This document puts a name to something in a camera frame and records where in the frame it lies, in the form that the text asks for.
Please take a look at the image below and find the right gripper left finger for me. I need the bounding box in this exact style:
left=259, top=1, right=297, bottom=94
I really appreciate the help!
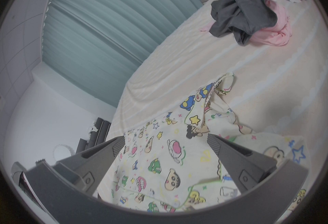
left=52, top=136, right=125, bottom=194

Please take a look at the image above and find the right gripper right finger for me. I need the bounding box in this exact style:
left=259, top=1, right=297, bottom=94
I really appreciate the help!
left=207, top=133, right=278, bottom=196

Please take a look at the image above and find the white printed pyjama top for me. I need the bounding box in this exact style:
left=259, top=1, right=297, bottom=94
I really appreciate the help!
left=97, top=72, right=312, bottom=219

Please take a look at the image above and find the bed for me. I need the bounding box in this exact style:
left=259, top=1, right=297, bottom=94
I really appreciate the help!
left=97, top=0, right=324, bottom=208

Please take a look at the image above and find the crumpled white cloth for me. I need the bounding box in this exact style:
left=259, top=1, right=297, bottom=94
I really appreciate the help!
left=87, top=122, right=99, bottom=136

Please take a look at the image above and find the pink garment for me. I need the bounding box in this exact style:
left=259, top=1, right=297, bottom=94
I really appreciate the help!
left=200, top=0, right=293, bottom=46

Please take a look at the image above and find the black garment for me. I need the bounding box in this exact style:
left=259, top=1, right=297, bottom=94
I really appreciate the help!
left=209, top=0, right=278, bottom=46

